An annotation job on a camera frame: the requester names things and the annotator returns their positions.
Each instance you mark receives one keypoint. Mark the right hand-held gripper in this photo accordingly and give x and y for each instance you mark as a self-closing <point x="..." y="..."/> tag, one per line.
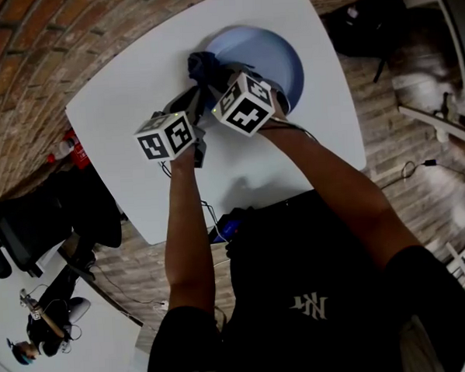
<point x="244" y="105"/>

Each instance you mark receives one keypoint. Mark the black backpack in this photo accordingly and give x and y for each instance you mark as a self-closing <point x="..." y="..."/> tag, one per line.
<point x="364" y="24"/>

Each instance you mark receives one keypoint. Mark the white framed mirror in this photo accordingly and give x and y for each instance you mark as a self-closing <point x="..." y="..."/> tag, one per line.
<point x="436" y="62"/>

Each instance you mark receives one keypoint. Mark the dark blue cloth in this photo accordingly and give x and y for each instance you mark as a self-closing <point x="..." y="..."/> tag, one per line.
<point x="205" y="68"/>

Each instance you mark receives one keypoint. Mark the white side table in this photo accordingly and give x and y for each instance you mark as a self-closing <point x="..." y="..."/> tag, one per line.
<point x="65" y="338"/>

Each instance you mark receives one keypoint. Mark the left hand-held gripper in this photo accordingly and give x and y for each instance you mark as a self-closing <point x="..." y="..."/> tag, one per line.
<point x="167" y="136"/>

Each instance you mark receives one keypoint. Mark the clear plastic bottle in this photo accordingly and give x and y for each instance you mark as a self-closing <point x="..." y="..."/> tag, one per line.
<point x="63" y="148"/>

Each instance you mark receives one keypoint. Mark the black office chair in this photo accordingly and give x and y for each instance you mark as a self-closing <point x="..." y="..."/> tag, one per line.
<point x="44" y="222"/>

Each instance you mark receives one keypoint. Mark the person's right forearm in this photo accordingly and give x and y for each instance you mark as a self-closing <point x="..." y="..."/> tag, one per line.
<point x="346" y="198"/>

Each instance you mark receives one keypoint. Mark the person's left forearm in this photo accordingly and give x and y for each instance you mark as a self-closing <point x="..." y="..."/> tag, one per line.
<point x="188" y="230"/>

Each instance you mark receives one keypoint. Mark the red box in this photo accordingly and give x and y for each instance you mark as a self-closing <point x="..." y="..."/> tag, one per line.
<point x="79" y="150"/>

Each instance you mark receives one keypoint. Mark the person's black t-shirt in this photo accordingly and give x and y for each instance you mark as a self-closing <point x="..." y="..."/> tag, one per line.
<point x="308" y="294"/>

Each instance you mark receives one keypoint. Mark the blue round plate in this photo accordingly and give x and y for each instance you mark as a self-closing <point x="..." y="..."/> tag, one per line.
<point x="264" y="55"/>

